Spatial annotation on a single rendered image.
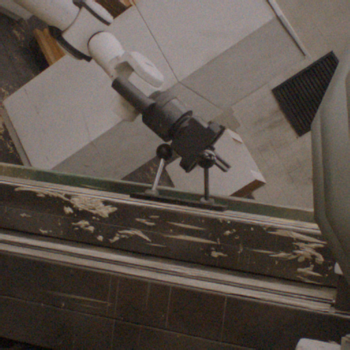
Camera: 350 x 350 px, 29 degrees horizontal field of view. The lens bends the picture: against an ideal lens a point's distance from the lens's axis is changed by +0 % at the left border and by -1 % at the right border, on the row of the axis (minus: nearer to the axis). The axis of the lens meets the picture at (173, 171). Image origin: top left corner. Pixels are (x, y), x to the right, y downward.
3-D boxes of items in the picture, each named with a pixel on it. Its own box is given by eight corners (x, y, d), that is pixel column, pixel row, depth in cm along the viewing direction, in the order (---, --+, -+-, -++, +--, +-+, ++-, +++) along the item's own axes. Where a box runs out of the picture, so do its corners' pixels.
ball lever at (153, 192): (143, 202, 141) (160, 147, 146) (160, 205, 140) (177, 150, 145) (139, 194, 138) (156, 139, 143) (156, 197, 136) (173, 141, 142)
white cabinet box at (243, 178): (180, 171, 697) (238, 135, 678) (206, 220, 681) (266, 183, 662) (164, 167, 655) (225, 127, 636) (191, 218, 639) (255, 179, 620)
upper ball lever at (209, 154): (201, 201, 138) (199, 144, 131) (219, 204, 137) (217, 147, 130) (195, 211, 135) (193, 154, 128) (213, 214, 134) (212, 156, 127)
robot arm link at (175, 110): (230, 128, 143) (189, 93, 146) (220, 126, 134) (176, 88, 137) (194, 173, 146) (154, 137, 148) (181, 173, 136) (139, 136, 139)
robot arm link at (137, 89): (156, 136, 148) (119, 104, 151) (184, 98, 145) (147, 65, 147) (135, 138, 138) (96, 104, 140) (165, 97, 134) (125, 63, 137)
